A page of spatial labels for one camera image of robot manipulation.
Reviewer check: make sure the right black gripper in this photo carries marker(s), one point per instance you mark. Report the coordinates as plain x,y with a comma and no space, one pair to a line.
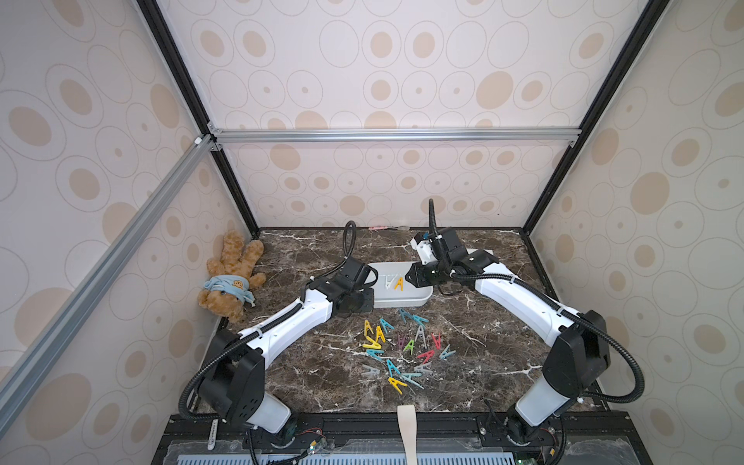
421,274

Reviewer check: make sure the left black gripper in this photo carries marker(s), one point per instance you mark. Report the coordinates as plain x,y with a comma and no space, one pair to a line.
369,304

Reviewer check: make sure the white clothespin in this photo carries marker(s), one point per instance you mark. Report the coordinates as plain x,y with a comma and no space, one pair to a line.
388,281

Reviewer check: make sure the red clothespin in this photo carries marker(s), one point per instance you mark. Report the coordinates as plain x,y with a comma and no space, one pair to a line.
437,340
426,357

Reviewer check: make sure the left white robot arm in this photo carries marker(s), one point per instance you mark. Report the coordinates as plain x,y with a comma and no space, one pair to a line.
232,382

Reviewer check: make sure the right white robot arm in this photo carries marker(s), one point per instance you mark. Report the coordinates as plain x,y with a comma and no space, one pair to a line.
577,356

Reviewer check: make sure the white plastic storage box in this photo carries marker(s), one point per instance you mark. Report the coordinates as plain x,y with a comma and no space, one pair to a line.
392,290

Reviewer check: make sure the teal clothespin upper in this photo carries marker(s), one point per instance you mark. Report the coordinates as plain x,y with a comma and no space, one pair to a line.
386,327

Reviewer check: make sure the yellow clothespin upper pair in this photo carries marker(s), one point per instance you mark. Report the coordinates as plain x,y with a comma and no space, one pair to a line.
373,335

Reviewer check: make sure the teal clothespin top right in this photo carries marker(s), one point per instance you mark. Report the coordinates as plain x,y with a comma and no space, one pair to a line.
409,317

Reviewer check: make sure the grey clothespin centre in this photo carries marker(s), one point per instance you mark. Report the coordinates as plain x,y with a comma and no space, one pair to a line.
420,337

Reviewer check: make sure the grey clothespin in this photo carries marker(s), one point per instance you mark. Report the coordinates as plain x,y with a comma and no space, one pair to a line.
370,371
420,337

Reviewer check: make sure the grey clothespin left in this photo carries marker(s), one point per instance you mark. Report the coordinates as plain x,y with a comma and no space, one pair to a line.
370,371

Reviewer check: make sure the teal clothespin lower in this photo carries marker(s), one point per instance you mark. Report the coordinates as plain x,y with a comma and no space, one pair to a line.
393,369

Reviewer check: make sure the pale teal clothespin bottom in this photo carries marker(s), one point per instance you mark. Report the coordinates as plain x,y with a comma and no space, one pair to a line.
411,379

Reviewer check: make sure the brown teddy bear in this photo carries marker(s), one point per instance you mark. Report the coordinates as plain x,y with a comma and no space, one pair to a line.
232,280

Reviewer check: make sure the silver aluminium rail back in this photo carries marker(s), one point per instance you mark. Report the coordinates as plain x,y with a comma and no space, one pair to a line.
396,135

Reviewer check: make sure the silver aluminium rail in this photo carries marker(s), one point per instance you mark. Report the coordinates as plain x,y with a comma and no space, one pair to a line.
396,135
42,355

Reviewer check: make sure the silver aluminium rail left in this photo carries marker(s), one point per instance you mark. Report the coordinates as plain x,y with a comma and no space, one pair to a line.
42,355

